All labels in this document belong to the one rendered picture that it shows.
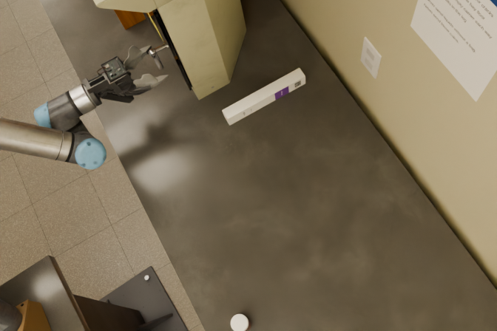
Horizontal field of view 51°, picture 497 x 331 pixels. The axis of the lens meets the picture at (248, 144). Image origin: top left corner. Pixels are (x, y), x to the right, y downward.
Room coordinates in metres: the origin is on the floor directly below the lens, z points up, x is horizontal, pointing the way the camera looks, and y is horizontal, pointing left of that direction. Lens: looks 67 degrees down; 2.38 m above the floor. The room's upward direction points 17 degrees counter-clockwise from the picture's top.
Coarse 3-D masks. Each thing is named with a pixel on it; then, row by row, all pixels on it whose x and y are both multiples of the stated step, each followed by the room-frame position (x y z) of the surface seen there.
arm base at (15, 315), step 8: (0, 304) 0.32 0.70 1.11; (8, 304) 0.32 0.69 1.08; (0, 312) 0.30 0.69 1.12; (8, 312) 0.29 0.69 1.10; (16, 312) 0.29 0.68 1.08; (0, 320) 0.28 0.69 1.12; (8, 320) 0.27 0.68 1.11; (16, 320) 0.27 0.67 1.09; (0, 328) 0.26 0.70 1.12; (8, 328) 0.25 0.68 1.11; (16, 328) 0.25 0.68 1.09
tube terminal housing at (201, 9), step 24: (168, 0) 0.80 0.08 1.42; (192, 0) 0.81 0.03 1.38; (216, 0) 0.87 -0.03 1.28; (168, 24) 0.79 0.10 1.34; (192, 24) 0.81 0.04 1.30; (216, 24) 0.84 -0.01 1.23; (240, 24) 0.96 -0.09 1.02; (192, 48) 0.80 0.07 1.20; (216, 48) 0.82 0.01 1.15; (240, 48) 0.93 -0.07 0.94; (192, 72) 0.80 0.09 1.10; (216, 72) 0.81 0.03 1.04
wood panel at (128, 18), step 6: (120, 12) 1.13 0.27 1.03; (126, 12) 1.14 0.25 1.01; (132, 12) 1.14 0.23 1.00; (138, 12) 1.15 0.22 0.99; (120, 18) 1.13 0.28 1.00; (126, 18) 1.13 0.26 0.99; (132, 18) 1.14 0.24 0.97; (138, 18) 1.14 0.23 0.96; (144, 18) 1.15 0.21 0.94; (126, 24) 1.13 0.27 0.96; (132, 24) 1.14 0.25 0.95
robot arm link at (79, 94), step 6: (72, 90) 0.79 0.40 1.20; (78, 90) 0.78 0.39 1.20; (84, 90) 0.78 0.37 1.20; (72, 96) 0.77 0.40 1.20; (78, 96) 0.76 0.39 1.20; (84, 96) 0.76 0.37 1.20; (78, 102) 0.75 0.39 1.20; (84, 102) 0.75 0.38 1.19; (90, 102) 0.75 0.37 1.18; (78, 108) 0.74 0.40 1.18; (84, 108) 0.74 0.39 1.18; (90, 108) 0.74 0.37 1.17; (84, 114) 0.74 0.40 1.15
